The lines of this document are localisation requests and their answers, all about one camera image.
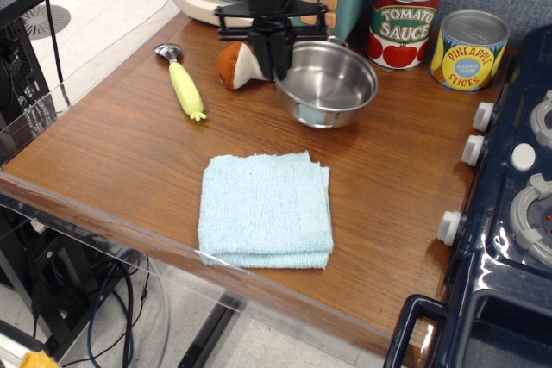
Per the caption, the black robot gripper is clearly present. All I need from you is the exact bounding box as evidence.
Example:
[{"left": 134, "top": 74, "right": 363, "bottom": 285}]
[{"left": 215, "top": 0, "right": 328, "bottom": 81}]

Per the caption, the stainless steel two-handled pan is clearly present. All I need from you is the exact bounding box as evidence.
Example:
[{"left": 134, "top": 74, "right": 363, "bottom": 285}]
[{"left": 274, "top": 41, "right": 379, "bottom": 128}]

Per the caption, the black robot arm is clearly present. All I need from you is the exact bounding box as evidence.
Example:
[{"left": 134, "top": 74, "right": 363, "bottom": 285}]
[{"left": 214, "top": 0, "right": 328, "bottom": 81}]

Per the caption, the light blue folded cloth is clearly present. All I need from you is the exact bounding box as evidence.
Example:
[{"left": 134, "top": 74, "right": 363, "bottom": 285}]
[{"left": 198, "top": 152, "right": 334, "bottom": 269}]

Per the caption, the plush brown white mushroom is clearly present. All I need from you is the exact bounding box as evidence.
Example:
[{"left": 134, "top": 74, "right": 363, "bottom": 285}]
[{"left": 216, "top": 41, "right": 267, "bottom": 90}]

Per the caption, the tomato sauce can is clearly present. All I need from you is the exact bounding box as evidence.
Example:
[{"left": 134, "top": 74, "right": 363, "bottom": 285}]
[{"left": 366, "top": 0, "right": 441, "bottom": 70}]

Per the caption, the pineapple slices can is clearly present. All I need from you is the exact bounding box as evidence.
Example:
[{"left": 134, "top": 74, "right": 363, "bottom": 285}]
[{"left": 430, "top": 9, "right": 511, "bottom": 92}]

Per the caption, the black computer tower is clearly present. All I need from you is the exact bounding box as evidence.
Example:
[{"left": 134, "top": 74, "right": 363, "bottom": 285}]
[{"left": 1, "top": 18, "right": 55, "bottom": 131}]

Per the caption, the clear acrylic table guard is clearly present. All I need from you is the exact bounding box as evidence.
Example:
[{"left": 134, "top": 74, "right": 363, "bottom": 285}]
[{"left": 1, "top": 15, "right": 392, "bottom": 348}]

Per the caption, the dark blue toy stove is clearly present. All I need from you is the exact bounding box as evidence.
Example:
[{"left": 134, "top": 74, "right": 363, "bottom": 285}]
[{"left": 385, "top": 26, "right": 551, "bottom": 367}]

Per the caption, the spoon with yellow-green handle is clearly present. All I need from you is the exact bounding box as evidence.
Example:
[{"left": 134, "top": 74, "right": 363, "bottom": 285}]
[{"left": 154, "top": 43, "right": 207, "bottom": 122}]

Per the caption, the blue cable under table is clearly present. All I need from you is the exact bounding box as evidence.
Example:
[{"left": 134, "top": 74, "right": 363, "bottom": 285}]
[{"left": 85, "top": 251, "right": 135, "bottom": 368}]

